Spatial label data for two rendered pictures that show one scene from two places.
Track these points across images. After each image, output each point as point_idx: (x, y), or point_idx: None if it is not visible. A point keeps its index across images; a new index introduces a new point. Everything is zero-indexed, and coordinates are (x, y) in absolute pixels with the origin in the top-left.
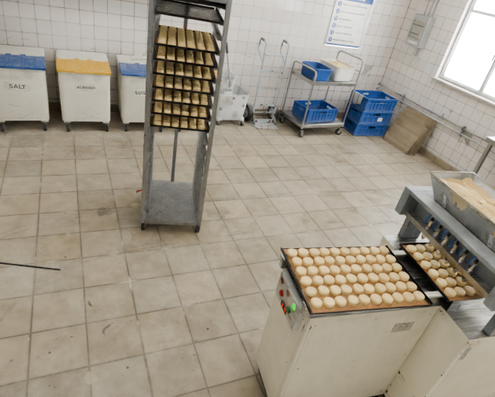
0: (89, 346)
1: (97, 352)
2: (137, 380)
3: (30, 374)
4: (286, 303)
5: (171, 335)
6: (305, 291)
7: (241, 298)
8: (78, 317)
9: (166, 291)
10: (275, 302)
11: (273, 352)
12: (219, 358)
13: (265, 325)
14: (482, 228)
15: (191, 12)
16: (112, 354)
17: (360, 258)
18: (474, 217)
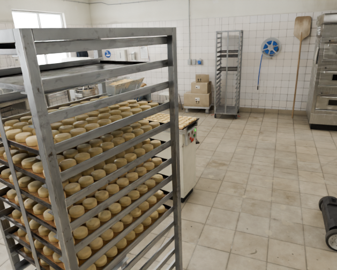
0: (267, 247)
1: (262, 241)
2: (244, 222)
3: (303, 247)
4: (192, 136)
5: (214, 232)
6: (193, 120)
7: (154, 232)
8: (271, 268)
9: (199, 259)
10: (184, 154)
11: (189, 169)
12: (196, 213)
13: (183, 174)
14: (134, 85)
15: (85, 70)
16: (254, 237)
17: (156, 120)
18: (132, 84)
